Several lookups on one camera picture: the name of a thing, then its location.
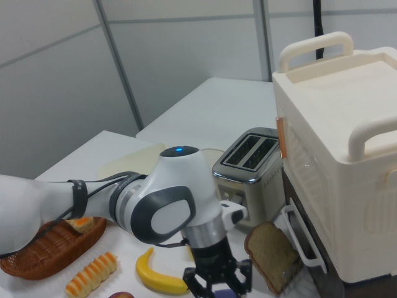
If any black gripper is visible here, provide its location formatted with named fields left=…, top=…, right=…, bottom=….
left=182, top=234, right=253, bottom=298

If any brown bread slice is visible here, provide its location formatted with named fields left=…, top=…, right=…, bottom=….
left=244, top=221, right=300, bottom=294

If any yellow banana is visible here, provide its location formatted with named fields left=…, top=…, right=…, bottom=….
left=135, top=247, right=190, bottom=295

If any silver two-slot toaster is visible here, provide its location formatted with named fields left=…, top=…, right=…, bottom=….
left=212, top=127, right=285, bottom=235

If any orange striped bread roll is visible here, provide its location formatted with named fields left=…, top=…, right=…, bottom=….
left=64, top=251, right=119, bottom=298

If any open cream plastic box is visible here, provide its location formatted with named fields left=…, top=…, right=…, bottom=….
left=97, top=142, right=168, bottom=181

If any orange glazed twisted bread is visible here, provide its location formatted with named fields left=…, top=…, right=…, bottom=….
left=65, top=216, right=96, bottom=234

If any brown wicker basket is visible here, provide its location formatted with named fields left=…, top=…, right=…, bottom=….
left=0, top=216, right=108, bottom=281

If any black vertical pole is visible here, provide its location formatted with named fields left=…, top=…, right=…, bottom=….
left=311, top=0, right=327, bottom=60

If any white wire drawer handle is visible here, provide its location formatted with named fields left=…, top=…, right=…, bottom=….
left=281, top=204, right=328, bottom=274

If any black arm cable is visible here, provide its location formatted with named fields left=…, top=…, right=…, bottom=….
left=0, top=172, right=149, bottom=259

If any copper bread box handle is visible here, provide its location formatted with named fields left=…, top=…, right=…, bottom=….
left=275, top=116, right=288, bottom=160

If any black cable strap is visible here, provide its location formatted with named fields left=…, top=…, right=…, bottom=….
left=67, top=178, right=89, bottom=219

